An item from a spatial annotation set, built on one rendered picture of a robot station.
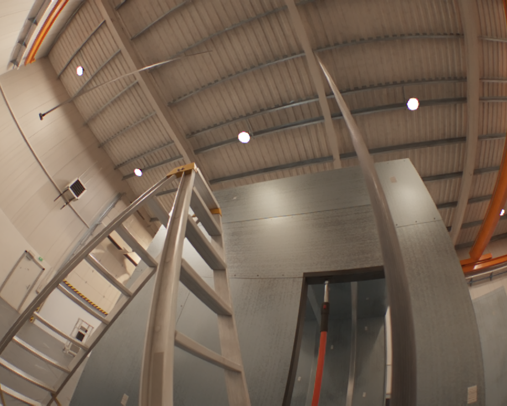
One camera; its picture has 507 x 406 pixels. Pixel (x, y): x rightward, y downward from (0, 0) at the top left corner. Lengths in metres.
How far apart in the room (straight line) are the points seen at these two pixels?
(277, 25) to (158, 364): 6.79
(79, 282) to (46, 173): 4.71
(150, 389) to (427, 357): 1.09
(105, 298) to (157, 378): 10.93
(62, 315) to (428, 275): 10.99
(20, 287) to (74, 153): 6.12
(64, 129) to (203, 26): 7.47
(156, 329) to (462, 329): 1.27
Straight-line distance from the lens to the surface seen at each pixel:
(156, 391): 0.50
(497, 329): 5.36
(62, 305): 10.82
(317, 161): 7.66
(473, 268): 11.93
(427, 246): 1.50
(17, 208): 10.12
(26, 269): 10.10
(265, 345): 1.26
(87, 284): 10.88
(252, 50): 6.93
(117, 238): 10.70
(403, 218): 1.63
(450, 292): 1.37
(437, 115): 8.26
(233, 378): 0.83
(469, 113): 8.68
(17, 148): 10.63
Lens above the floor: 1.39
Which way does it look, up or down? 47 degrees up
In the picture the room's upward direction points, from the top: 19 degrees clockwise
